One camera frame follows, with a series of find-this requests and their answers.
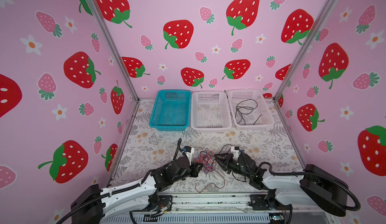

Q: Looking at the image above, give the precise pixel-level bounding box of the red cable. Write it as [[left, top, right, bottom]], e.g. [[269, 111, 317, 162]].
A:
[[194, 150, 226, 194]]

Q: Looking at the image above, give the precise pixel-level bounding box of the blue cable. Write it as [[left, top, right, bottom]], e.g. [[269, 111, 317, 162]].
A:
[[197, 151, 215, 174]]

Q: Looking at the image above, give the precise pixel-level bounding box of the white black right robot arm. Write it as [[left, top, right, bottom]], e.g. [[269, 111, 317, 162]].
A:
[[214, 150, 361, 217]]

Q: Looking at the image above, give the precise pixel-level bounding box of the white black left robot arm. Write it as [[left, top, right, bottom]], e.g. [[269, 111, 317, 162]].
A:
[[58, 156, 203, 224]]

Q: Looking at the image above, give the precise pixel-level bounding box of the white middle plastic basket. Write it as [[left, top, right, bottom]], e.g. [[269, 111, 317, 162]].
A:
[[191, 91, 232, 133]]

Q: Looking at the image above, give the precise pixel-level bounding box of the white plastic basket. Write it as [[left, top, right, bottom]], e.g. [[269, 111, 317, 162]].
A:
[[191, 91, 232, 133], [227, 89, 274, 131]]

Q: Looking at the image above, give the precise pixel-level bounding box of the white right plastic basket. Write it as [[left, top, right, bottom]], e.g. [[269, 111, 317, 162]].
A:
[[227, 89, 274, 131]]

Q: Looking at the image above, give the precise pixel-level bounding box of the teal plastic basket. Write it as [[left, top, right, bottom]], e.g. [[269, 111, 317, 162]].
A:
[[149, 90, 192, 132]]

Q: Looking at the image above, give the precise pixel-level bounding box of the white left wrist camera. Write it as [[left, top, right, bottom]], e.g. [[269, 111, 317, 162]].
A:
[[183, 146, 195, 163]]

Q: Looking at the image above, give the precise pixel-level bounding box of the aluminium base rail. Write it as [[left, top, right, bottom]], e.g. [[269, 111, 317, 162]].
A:
[[93, 192, 332, 224]]

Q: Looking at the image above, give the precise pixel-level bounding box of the aluminium right corner post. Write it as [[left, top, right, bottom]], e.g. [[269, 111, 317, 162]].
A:
[[273, 0, 339, 103]]

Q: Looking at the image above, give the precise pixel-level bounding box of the aluminium corner post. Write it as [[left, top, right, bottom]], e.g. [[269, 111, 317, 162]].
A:
[[273, 0, 339, 103], [86, 0, 139, 103]]

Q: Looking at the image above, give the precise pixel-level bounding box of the aluminium left corner post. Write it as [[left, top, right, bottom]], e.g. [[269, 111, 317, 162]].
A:
[[86, 0, 139, 103]]

